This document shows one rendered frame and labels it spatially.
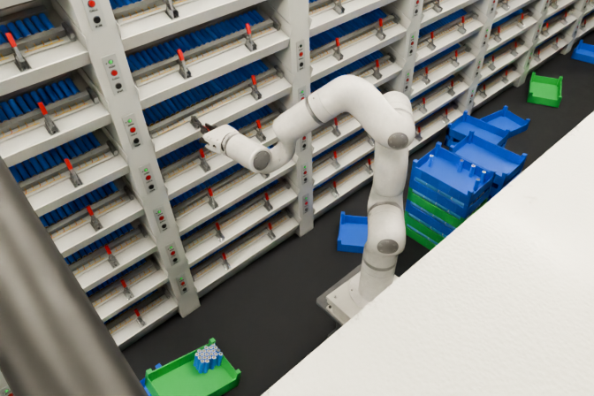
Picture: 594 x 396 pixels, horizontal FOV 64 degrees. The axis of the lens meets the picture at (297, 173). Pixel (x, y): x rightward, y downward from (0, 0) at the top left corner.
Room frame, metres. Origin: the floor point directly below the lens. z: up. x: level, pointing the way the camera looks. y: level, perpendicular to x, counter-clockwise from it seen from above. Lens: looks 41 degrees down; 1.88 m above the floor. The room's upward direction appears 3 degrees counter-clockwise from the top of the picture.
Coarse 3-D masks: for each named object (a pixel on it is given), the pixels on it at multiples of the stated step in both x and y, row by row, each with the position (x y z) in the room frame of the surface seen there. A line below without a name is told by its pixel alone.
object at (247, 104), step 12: (264, 60) 1.75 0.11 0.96; (276, 60) 1.71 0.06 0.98; (276, 72) 1.69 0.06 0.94; (288, 72) 1.65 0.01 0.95; (276, 84) 1.63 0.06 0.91; (288, 84) 1.64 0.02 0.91; (252, 96) 1.56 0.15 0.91; (264, 96) 1.56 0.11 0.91; (276, 96) 1.60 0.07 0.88; (228, 108) 1.49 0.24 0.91; (240, 108) 1.49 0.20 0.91; (252, 108) 1.52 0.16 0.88; (180, 120) 1.40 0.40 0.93; (204, 120) 1.42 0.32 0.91; (216, 120) 1.42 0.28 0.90; (228, 120) 1.46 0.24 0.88; (156, 132) 1.34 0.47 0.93; (168, 132) 1.35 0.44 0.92; (180, 132) 1.35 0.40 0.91; (192, 132) 1.36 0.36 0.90; (156, 144) 1.29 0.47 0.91; (168, 144) 1.30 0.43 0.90; (180, 144) 1.33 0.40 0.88; (156, 156) 1.27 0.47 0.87
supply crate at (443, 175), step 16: (416, 160) 1.65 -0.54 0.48; (448, 160) 1.72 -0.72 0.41; (464, 160) 1.66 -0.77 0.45; (416, 176) 1.62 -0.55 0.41; (432, 176) 1.56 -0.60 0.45; (448, 176) 1.61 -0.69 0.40; (464, 176) 1.61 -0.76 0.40; (480, 176) 1.60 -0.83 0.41; (448, 192) 1.50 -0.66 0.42; (464, 192) 1.50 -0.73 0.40; (480, 192) 1.48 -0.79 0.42
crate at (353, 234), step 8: (344, 216) 1.71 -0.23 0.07; (352, 216) 1.72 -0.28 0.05; (344, 224) 1.72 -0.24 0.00; (352, 224) 1.71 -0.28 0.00; (360, 224) 1.71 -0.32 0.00; (344, 232) 1.65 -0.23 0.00; (352, 232) 1.65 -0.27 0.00; (360, 232) 1.65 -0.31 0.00; (344, 240) 1.60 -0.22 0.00; (352, 240) 1.60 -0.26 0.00; (360, 240) 1.60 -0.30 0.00; (344, 248) 1.53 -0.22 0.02; (352, 248) 1.53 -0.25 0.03; (360, 248) 1.52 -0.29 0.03
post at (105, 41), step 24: (72, 0) 1.20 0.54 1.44; (96, 48) 1.22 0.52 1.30; (120, 48) 1.25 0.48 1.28; (96, 72) 1.20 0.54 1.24; (120, 96) 1.23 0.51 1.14; (120, 120) 1.21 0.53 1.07; (144, 120) 1.26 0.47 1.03; (120, 144) 1.21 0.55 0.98; (144, 144) 1.24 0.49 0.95; (144, 192) 1.21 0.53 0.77; (144, 216) 1.22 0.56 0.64; (168, 216) 1.25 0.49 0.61; (168, 240) 1.23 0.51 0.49; (168, 264) 1.21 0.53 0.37; (192, 288) 1.25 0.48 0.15
